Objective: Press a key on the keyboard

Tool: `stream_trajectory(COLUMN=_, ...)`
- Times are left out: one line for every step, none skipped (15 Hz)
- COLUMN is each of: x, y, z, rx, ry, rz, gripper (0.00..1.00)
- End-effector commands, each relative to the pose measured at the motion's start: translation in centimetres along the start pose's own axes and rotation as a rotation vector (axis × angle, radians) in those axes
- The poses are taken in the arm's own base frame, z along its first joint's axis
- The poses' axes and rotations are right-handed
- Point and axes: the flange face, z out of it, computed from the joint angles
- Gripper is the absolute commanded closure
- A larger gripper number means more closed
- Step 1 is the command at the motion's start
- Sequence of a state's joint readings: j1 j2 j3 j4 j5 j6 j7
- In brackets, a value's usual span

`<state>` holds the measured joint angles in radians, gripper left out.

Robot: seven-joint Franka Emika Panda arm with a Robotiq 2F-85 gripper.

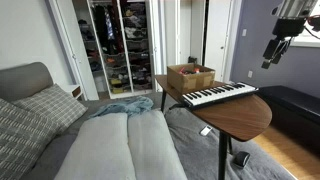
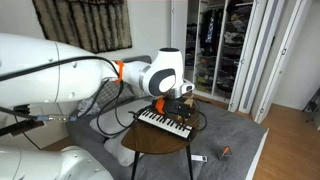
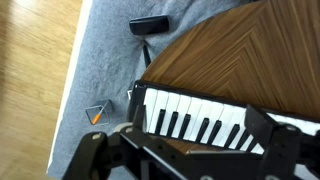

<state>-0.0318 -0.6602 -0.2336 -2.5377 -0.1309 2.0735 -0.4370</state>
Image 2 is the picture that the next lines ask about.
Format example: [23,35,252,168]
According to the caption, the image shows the grey area rug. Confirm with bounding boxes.
[66,103,268,180]

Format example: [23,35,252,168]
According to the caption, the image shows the small black piano keyboard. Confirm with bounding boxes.
[133,108,193,140]

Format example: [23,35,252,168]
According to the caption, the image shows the shaggy striped wall hanging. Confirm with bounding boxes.
[32,0,132,53]

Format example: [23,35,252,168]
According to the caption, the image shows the grey floor cushion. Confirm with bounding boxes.
[90,99,151,138]

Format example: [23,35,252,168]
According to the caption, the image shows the white remote control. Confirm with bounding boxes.
[191,155,208,162]

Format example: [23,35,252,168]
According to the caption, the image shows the white folding closet door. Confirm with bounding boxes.
[228,0,315,123]

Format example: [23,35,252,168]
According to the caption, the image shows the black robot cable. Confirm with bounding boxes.
[0,55,138,138]

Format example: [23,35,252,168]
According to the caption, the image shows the open wardrobe with clothes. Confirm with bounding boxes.
[185,0,254,101]

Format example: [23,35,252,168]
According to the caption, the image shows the white floor pillow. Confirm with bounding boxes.
[104,131,135,167]

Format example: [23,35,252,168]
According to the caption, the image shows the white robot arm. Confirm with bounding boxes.
[0,33,194,180]

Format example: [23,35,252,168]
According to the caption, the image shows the round wooden side table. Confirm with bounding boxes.
[121,104,199,180]

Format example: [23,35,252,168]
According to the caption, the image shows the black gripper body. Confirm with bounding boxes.
[152,98,195,118]

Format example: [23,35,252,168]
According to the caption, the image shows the small orange grey triangular object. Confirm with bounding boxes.
[219,146,232,160]

